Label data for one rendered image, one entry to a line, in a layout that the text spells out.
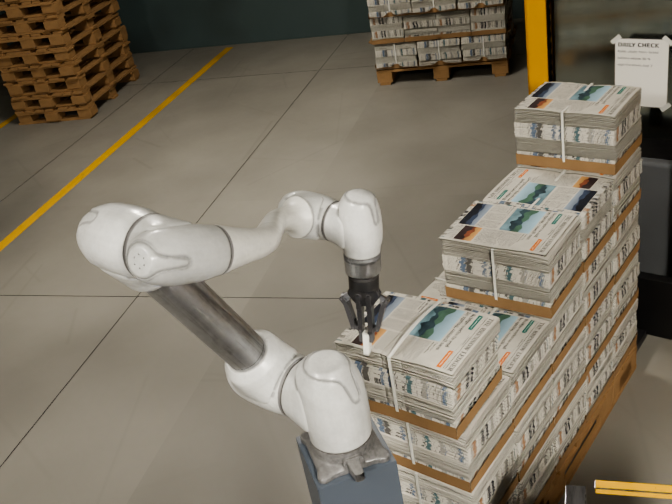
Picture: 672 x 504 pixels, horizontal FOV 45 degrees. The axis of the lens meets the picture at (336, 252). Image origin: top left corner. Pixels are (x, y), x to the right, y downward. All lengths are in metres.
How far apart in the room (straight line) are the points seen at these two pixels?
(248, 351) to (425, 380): 0.54
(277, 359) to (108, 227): 0.58
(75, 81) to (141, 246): 6.88
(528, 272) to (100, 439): 2.21
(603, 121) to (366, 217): 1.31
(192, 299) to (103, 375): 2.68
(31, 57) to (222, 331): 6.74
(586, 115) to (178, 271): 1.86
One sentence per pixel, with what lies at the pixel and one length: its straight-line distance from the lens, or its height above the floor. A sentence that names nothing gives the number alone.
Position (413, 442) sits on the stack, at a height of 0.72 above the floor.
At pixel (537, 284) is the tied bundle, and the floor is 0.96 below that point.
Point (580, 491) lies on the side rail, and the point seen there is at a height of 0.80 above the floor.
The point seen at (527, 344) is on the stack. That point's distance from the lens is 2.61.
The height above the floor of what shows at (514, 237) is 1.07.
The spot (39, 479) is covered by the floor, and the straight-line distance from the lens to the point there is 3.95.
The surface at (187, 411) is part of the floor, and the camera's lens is 3.97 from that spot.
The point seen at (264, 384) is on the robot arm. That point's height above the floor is 1.22.
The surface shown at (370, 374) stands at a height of 0.98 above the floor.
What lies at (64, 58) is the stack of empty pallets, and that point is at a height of 0.61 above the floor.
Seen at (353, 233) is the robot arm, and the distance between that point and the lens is 1.90.
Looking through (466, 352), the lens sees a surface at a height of 1.06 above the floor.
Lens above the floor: 2.41
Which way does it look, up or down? 29 degrees down
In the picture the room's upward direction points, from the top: 11 degrees counter-clockwise
